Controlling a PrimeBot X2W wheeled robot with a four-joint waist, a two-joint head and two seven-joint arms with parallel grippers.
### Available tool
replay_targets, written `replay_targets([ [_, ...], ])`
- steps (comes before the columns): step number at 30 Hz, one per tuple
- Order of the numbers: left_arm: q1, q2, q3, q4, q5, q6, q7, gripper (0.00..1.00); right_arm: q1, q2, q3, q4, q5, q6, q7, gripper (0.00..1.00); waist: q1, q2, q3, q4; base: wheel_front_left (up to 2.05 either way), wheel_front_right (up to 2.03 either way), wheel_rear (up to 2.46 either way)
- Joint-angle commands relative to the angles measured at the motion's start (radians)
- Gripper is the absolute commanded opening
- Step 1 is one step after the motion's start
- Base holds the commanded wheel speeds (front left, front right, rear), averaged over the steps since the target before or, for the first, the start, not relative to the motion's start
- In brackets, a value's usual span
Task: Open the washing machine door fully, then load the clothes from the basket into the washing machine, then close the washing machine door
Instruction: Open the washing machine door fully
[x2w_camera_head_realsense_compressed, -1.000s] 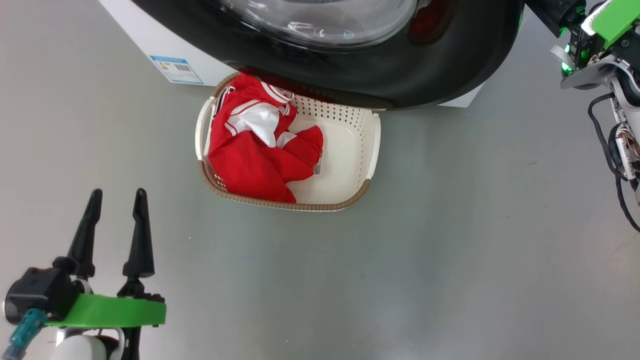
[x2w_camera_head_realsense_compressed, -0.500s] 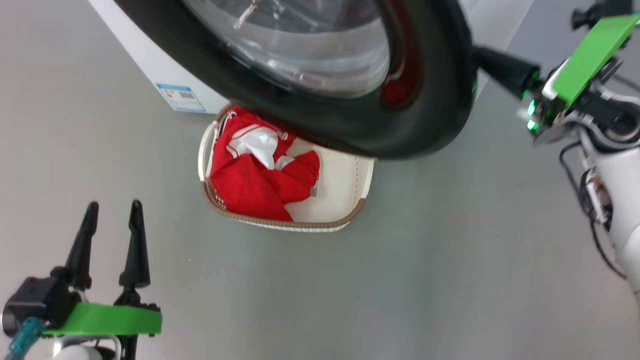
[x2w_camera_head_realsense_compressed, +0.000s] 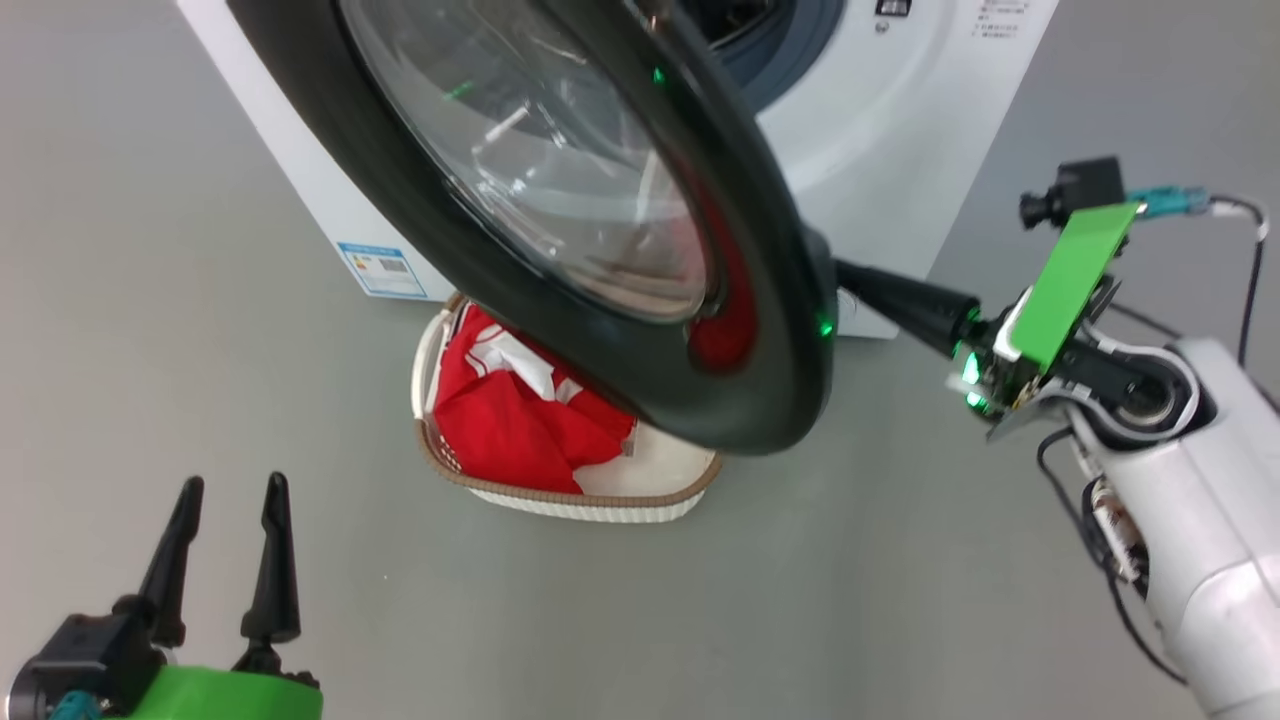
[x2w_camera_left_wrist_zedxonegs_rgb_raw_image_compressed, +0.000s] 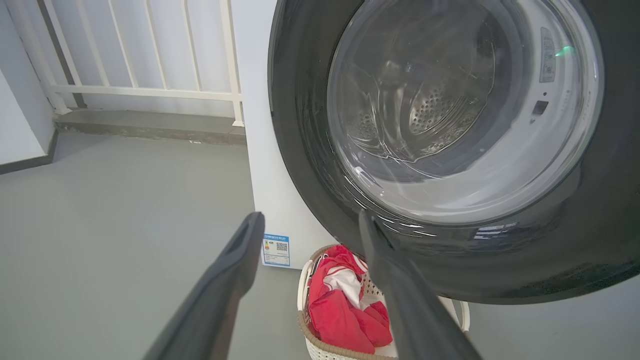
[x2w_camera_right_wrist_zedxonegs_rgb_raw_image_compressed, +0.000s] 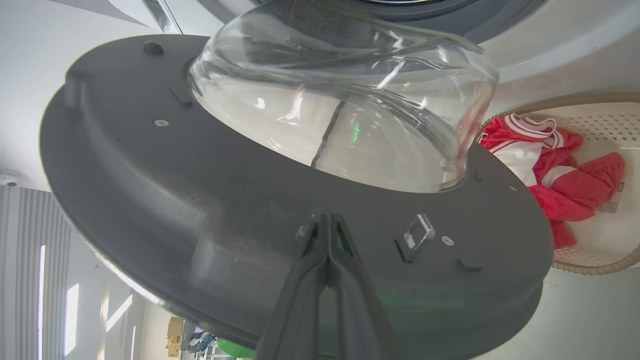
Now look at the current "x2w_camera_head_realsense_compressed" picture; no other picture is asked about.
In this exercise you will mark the cream laundry basket brown rim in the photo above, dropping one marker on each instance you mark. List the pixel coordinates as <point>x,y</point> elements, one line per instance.
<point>660,470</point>

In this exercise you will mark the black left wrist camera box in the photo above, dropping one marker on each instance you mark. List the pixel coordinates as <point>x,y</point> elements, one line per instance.
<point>90,650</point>

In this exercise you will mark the grey rubber door gasket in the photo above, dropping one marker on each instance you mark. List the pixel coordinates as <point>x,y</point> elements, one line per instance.
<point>800,50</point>

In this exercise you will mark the red shorts white stripe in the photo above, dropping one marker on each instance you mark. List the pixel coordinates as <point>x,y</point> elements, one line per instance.
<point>520,440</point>

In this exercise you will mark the black round glass washer door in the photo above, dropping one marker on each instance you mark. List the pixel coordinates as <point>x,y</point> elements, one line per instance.
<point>700,410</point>

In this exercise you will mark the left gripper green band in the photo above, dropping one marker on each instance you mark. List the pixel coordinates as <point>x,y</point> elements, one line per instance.
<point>230,700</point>

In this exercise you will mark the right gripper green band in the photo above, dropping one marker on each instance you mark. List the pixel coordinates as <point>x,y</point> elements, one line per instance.
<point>1075,280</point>

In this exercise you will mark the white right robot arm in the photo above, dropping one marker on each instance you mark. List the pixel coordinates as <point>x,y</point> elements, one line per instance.
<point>1220,520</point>

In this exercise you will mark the white front-load washing machine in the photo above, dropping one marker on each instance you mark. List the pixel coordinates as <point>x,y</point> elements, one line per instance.
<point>880,150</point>

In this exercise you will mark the blue energy label sticker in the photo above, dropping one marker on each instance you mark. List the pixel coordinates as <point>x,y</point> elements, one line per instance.
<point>385,270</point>

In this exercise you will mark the black door latch socket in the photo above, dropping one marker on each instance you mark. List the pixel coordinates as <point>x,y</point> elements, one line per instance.
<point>892,7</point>

